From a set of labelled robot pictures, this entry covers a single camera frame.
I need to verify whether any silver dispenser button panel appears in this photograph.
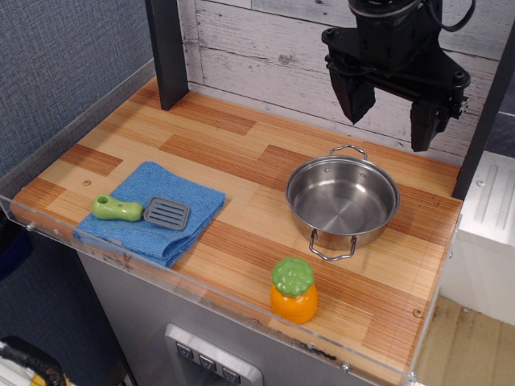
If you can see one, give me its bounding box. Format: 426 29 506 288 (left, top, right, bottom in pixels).
164 323 264 385

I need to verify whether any orange toy carrot green top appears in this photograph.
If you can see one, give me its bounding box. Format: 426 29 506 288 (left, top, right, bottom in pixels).
270 257 319 324

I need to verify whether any green handled grey spatula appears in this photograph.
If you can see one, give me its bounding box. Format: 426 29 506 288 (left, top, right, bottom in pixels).
92 195 190 231

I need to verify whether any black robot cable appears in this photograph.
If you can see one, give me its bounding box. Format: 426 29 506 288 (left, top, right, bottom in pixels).
418 0 477 33

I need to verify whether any black right vertical post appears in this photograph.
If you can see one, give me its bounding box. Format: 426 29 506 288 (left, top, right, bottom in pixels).
452 25 514 200

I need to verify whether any black left vertical post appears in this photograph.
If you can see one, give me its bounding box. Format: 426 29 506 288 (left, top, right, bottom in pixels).
145 0 189 110

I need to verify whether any black vertical post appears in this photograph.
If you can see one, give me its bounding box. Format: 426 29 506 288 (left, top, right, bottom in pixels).
452 25 514 200
145 0 189 110

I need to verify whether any blue folded cloth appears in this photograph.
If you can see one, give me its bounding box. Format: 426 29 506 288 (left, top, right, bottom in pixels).
73 162 225 267

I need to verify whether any white side cabinet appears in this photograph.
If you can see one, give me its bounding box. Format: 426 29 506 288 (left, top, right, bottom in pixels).
440 151 514 325

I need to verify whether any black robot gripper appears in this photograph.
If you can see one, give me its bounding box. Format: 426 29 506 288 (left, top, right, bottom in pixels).
322 1 471 152

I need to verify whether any clear acrylic guard rail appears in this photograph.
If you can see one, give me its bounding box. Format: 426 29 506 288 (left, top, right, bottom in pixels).
1 65 461 385

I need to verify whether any yellow black object bottom left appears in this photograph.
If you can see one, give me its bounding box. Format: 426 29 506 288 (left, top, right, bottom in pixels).
1 336 72 385

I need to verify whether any stainless steel pot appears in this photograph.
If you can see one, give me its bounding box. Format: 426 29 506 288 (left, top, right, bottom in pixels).
285 144 401 262

